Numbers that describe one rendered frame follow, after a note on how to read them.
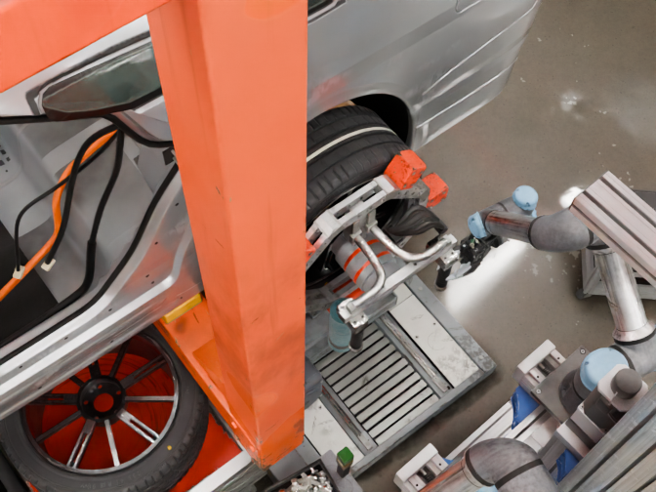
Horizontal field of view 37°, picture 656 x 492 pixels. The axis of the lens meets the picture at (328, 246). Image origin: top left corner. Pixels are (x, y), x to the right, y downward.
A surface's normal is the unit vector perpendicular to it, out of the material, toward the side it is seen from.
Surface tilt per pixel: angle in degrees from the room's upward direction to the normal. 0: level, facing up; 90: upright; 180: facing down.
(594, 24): 0
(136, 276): 90
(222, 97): 90
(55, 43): 90
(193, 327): 0
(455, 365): 0
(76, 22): 90
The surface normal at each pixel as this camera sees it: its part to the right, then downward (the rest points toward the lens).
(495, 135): 0.03, -0.47
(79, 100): 0.55, 0.34
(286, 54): 0.61, 0.71
